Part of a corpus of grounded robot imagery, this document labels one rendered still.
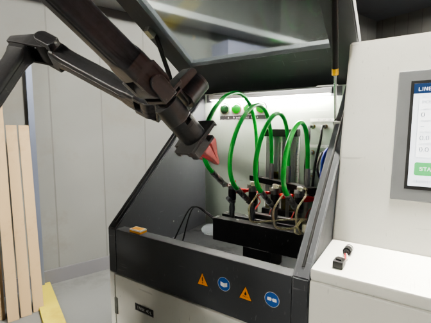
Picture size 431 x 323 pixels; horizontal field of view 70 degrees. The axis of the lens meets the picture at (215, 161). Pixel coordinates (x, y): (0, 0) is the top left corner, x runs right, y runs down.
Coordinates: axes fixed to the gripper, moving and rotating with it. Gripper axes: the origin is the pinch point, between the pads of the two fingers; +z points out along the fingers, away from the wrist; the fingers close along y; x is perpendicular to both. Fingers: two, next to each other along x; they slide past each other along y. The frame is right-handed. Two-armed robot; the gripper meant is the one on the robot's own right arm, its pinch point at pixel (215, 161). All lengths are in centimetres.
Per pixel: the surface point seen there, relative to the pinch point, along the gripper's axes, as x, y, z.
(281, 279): -14.7, -14.6, 24.7
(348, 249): -23.8, -0.3, 31.1
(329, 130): 1, 46, 37
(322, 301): -23.9, -14.8, 28.3
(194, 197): 54, 8, 41
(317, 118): 5, 49, 33
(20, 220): 193, -47, 28
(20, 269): 187, -73, 49
